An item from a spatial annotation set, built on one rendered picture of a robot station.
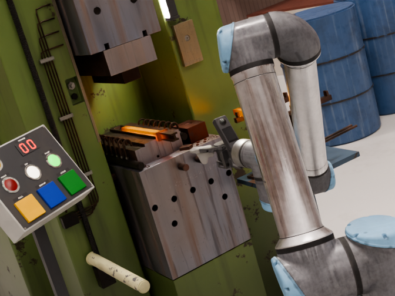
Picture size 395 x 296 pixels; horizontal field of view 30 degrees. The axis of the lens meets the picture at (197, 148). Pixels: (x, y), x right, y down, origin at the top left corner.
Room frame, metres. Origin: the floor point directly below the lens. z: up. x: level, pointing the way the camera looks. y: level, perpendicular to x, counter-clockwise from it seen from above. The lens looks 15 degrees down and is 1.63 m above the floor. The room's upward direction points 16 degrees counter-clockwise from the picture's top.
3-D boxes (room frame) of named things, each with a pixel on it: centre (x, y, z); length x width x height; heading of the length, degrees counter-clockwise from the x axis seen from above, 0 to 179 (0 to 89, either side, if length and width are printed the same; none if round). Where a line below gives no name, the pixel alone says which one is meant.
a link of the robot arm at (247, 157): (2.14, -0.18, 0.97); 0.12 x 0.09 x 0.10; 28
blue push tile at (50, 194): (2.28, 0.49, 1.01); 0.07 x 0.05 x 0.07; 143
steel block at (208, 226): (2.91, 0.19, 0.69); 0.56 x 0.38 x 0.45; 28
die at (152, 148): (2.88, 0.24, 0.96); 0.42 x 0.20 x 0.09; 28
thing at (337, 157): (2.81, -0.36, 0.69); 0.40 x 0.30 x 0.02; 115
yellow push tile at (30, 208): (2.20, 0.55, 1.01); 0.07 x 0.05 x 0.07; 143
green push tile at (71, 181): (2.36, 0.43, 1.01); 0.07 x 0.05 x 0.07; 143
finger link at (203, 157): (2.34, -0.01, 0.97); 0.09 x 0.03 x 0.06; 64
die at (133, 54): (2.88, 0.24, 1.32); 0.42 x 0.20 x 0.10; 28
